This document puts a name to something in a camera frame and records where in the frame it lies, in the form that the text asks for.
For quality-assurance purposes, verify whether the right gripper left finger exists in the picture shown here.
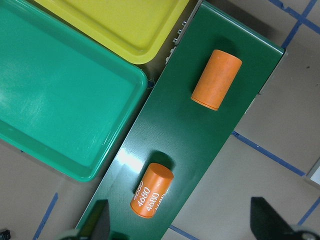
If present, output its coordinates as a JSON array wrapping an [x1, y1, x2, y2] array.
[[76, 199, 110, 240]]

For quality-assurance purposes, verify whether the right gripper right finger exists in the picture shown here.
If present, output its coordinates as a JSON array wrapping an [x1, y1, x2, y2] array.
[[250, 197, 296, 240]]

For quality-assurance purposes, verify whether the orange cylinder marked 4680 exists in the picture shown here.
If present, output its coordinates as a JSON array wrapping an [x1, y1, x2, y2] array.
[[130, 163, 174, 219]]

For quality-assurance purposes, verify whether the plain orange cylinder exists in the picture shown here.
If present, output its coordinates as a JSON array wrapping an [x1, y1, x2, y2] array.
[[190, 49, 243, 111]]

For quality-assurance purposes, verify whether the green conveyor belt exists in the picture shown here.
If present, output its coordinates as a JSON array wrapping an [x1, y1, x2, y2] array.
[[78, 1, 284, 240]]

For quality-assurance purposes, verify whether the green plastic tray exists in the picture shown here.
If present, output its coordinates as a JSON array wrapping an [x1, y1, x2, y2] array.
[[0, 0, 147, 182]]

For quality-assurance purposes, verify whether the yellow plastic tray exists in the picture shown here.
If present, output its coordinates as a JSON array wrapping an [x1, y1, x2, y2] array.
[[38, 0, 188, 65]]

